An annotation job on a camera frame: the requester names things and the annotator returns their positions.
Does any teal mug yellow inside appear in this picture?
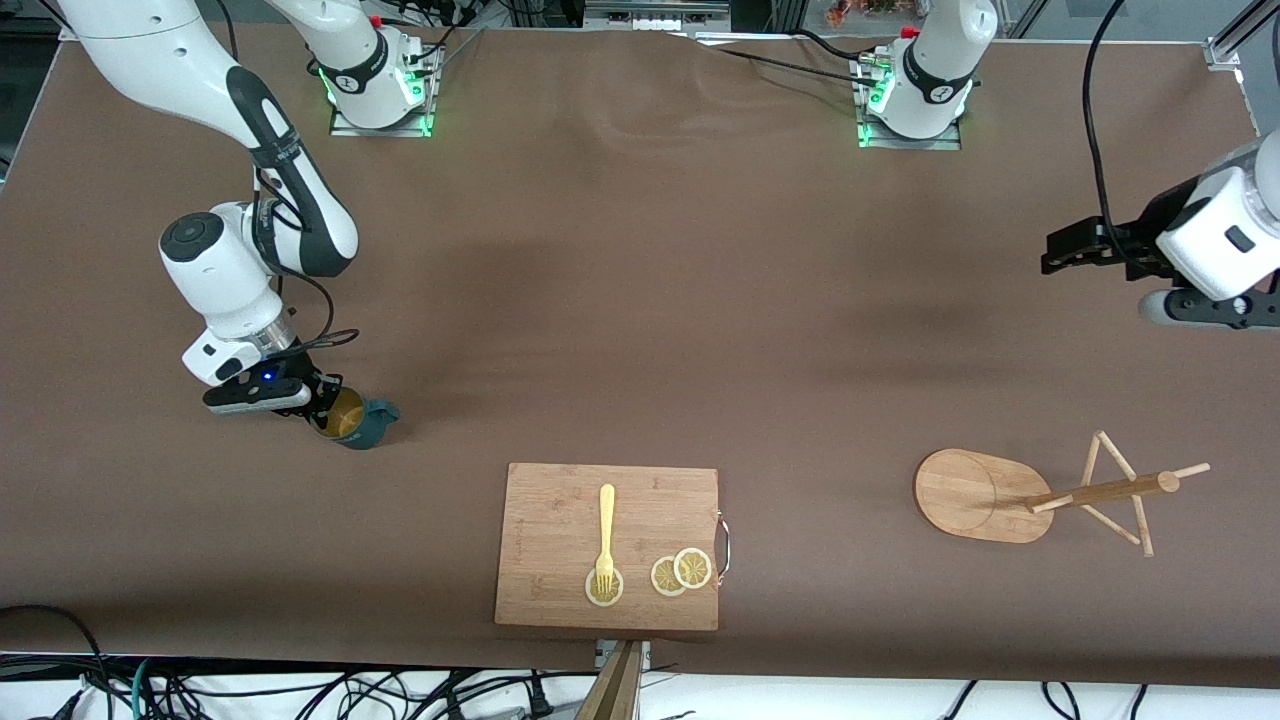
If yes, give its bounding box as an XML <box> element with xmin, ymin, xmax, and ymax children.
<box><xmin>315</xmin><ymin>385</ymin><xmax>401</xmax><ymax>451</ymax></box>

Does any wooden cup rack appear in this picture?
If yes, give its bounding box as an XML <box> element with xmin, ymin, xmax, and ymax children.
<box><xmin>913</xmin><ymin>431</ymin><xmax>1211</xmax><ymax>558</ymax></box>

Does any wooden cutting board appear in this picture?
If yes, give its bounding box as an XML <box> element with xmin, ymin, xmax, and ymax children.
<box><xmin>494</xmin><ymin>462</ymin><xmax>721</xmax><ymax>632</ymax></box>

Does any yellow plastic fork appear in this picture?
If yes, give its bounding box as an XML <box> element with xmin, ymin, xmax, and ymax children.
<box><xmin>595</xmin><ymin>484</ymin><xmax>617</xmax><ymax>598</ymax></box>

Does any wooden beam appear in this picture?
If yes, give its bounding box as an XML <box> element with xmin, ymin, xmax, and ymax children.
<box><xmin>575</xmin><ymin>640</ymin><xmax>643</xmax><ymax>720</ymax></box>

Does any white power strip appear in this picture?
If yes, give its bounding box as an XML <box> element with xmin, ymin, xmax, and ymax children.
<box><xmin>585</xmin><ymin>0</ymin><xmax>731</xmax><ymax>33</ymax></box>

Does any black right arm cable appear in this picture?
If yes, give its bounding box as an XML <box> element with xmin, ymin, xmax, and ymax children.
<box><xmin>252</xmin><ymin>168</ymin><xmax>361</xmax><ymax>373</ymax></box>

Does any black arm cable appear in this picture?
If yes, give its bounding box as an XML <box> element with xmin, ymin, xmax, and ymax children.
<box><xmin>252</xmin><ymin>168</ymin><xmax>361</xmax><ymax>373</ymax></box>
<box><xmin>1083</xmin><ymin>0</ymin><xmax>1166</xmax><ymax>279</ymax></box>

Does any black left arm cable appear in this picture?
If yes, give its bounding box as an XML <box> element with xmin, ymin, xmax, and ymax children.
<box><xmin>1083</xmin><ymin>0</ymin><xmax>1166</xmax><ymax>279</ymax></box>

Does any aluminium frame profile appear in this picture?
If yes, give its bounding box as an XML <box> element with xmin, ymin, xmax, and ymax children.
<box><xmin>1205</xmin><ymin>0</ymin><xmax>1280</xmax><ymax>73</ymax></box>

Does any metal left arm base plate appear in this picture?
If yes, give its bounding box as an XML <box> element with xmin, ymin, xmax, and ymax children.
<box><xmin>855</xmin><ymin>55</ymin><xmax>963</xmax><ymax>151</ymax></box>

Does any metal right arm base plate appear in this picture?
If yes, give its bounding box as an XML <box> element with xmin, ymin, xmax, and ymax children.
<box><xmin>330</xmin><ymin>45</ymin><xmax>446</xmax><ymax>138</ymax></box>

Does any black table cable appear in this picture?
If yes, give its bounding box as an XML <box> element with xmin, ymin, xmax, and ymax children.
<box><xmin>790</xmin><ymin>28</ymin><xmax>879</xmax><ymax>65</ymax></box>
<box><xmin>700</xmin><ymin>40</ymin><xmax>883</xmax><ymax>89</ymax></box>

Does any black floor cable loop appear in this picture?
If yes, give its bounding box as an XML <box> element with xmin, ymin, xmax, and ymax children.
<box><xmin>0</xmin><ymin>604</ymin><xmax>113</xmax><ymax>720</ymax></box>

